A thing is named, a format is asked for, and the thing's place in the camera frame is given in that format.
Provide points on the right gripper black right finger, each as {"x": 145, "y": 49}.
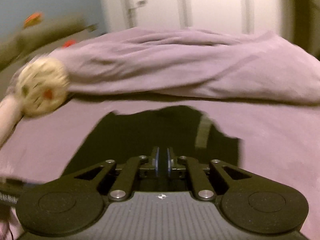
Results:
{"x": 249, "y": 201}

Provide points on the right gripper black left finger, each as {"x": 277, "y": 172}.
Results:
{"x": 74, "y": 202}

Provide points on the black garment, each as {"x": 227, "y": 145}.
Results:
{"x": 186, "y": 130}

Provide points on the white pillow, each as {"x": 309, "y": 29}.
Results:
{"x": 10, "y": 115}

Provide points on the yellow emoji plush pillow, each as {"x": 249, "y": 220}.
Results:
{"x": 42, "y": 86}

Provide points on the purple duvet blanket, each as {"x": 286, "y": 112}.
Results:
{"x": 193, "y": 63}

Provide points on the white door with handle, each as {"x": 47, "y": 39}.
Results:
{"x": 148, "y": 14}

